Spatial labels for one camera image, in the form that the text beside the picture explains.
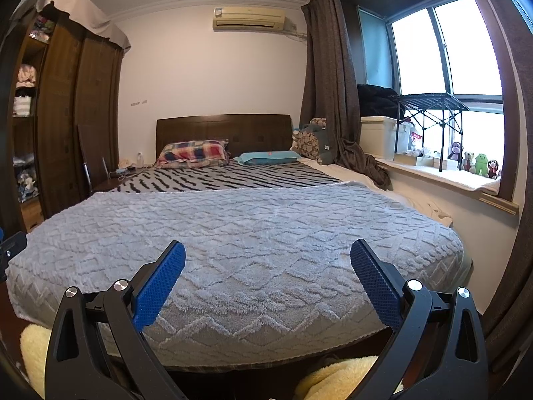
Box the grey textured blanket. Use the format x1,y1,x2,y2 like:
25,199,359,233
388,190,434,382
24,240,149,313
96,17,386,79
6,181,473,369

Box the white storage box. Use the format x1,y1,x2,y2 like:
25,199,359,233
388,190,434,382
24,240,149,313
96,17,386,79
360,116,398,160

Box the brown wooden wardrobe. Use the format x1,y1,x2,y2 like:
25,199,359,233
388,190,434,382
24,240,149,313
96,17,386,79
0,2,126,232

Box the shallow wooden tray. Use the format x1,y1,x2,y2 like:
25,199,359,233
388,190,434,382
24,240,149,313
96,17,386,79
393,152,443,170

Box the grey dust cloth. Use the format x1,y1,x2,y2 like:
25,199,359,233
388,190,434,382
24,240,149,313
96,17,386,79
12,0,132,53

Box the brown curtain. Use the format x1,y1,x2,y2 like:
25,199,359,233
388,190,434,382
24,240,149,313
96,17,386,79
456,0,533,367
300,0,392,190

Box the patterned grey cushion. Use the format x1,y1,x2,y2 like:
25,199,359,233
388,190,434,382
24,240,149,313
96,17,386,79
291,117,338,165

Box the white window ledge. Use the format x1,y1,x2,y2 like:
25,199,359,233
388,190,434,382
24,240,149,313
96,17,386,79
375,156,521,217

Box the dark wooden headboard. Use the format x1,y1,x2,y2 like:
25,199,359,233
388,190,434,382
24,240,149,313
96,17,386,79
156,114,293,163

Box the teal pillow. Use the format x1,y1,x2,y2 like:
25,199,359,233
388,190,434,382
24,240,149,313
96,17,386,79
233,150,302,166

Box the teal roller blind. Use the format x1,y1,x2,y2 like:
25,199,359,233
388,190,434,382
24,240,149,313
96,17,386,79
358,6,394,88

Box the pile of mixed clothes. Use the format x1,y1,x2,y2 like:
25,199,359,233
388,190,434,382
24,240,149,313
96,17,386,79
12,154,40,201

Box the window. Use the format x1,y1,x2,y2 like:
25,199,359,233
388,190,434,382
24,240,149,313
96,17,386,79
389,0,506,176

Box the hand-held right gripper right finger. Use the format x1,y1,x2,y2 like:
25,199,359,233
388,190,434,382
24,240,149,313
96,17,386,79
350,239,489,400

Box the plaid pillow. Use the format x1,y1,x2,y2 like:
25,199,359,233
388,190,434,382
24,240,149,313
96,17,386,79
154,139,231,169

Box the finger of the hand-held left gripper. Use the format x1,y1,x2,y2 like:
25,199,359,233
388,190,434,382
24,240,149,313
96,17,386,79
0,230,28,284

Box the black folding table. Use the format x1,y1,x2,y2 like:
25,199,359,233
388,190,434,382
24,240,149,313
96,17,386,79
389,92,464,172

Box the black striped bed sheet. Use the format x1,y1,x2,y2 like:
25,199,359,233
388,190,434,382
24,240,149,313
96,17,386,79
110,162,344,193

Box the wooden nightstand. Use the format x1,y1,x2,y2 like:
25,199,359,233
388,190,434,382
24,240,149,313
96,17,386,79
94,167,148,194

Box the yellow fluffy cloth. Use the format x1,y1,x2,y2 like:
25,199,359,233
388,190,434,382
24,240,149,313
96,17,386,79
293,356,402,400
19,323,55,398

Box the black jacket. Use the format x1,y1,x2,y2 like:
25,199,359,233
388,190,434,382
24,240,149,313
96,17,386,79
357,84,406,119

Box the folded pink clothes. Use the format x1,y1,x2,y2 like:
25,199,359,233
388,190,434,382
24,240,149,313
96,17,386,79
17,64,38,89

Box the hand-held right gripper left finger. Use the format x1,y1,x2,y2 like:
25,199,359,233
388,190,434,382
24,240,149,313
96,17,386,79
44,240,187,400

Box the beige air conditioner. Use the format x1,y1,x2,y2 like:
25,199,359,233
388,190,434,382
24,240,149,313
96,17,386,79
212,6,286,33

